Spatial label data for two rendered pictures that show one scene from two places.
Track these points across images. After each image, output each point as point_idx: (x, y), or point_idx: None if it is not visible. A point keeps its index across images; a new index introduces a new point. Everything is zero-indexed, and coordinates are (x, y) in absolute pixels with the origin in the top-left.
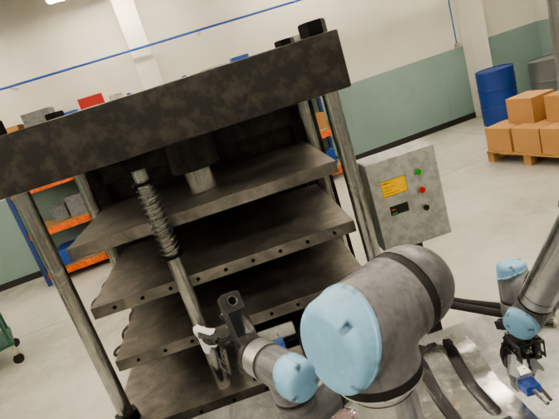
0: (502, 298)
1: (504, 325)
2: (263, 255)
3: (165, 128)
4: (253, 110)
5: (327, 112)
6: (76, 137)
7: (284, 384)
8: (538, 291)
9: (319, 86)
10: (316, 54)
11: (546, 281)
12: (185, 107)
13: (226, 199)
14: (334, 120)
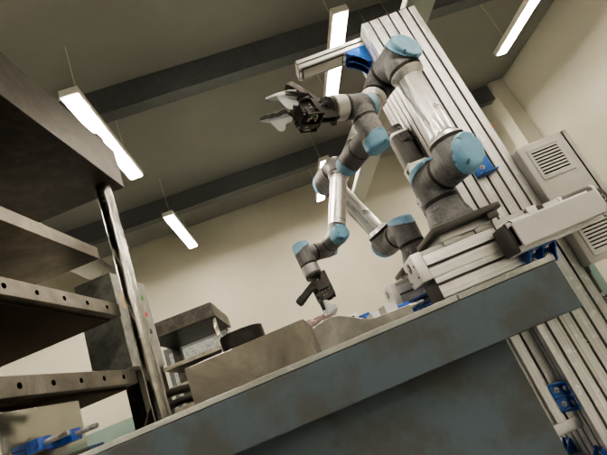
0: (307, 258)
1: (336, 233)
2: (47, 292)
3: (2, 82)
4: (71, 143)
5: (104, 197)
6: None
7: (372, 94)
8: (340, 210)
9: (108, 170)
10: (106, 152)
11: (341, 204)
12: (23, 88)
13: (6, 210)
14: (112, 203)
